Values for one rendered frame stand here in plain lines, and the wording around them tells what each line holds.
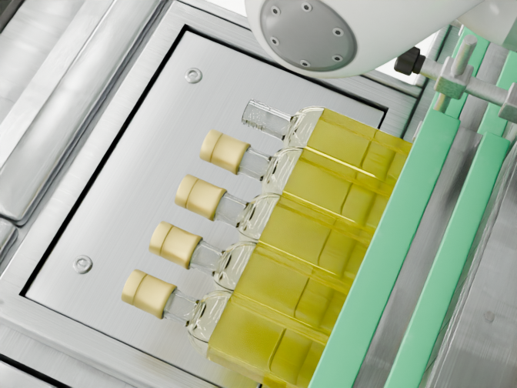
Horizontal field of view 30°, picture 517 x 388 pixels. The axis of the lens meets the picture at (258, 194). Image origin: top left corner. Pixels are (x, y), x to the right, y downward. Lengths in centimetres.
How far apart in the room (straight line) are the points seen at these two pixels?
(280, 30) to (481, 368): 36
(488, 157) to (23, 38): 67
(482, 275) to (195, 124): 48
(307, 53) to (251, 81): 67
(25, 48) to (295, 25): 80
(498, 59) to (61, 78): 52
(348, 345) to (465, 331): 9
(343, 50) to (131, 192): 63
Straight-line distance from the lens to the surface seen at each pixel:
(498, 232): 84
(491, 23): 58
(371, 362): 79
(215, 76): 121
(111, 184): 113
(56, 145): 117
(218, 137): 99
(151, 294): 92
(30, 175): 115
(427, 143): 88
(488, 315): 80
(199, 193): 96
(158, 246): 95
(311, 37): 53
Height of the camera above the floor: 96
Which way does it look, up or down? 7 degrees up
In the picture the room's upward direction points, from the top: 67 degrees counter-clockwise
